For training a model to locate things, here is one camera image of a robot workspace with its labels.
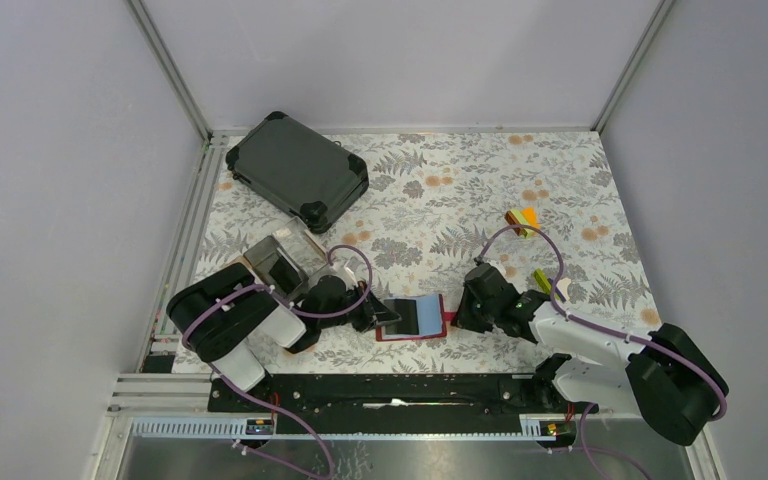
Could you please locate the red leather card holder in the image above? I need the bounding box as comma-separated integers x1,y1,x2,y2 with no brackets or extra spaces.
376,294,455,342

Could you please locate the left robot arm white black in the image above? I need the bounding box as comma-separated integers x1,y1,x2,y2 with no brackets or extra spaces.
166,263,402,411

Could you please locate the dark grey hard case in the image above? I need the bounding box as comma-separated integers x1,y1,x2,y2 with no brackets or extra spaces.
225,111,369,234

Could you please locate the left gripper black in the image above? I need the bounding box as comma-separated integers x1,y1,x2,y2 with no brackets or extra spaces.
319,280,401,333

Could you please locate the clear acrylic card organizer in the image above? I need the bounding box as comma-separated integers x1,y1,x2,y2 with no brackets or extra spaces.
243,217,338,303

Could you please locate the orange green sticky note block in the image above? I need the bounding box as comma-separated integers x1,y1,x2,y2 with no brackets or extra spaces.
504,207,540,238

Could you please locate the floral patterned table mat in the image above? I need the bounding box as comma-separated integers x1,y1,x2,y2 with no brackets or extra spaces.
193,132,662,374

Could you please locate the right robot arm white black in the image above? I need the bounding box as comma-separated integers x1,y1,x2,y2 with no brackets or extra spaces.
453,263,729,446

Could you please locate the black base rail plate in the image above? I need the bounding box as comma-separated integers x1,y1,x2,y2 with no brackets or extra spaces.
207,374,586,436

